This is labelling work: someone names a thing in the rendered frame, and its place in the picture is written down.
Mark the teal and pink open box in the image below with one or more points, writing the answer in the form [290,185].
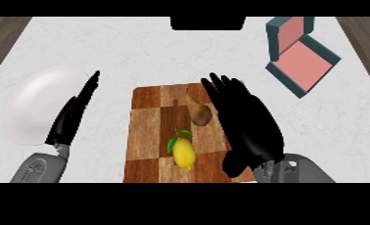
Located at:
[303,62]

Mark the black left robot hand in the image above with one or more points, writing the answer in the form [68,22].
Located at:
[71,118]

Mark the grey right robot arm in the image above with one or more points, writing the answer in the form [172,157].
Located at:
[296,170]

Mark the yellow lemon with leaves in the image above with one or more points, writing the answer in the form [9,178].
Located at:
[184,152]

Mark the black appliance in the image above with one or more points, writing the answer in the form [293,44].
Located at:
[207,22]

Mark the checkered wooden cutting board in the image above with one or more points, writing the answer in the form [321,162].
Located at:
[163,131]

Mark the white oval plate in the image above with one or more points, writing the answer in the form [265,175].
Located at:
[39,105]

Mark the brown pear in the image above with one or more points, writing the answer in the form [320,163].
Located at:
[200,113]

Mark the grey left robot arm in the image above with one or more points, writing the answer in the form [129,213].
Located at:
[40,167]

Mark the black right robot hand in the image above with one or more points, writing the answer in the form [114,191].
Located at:
[247,124]

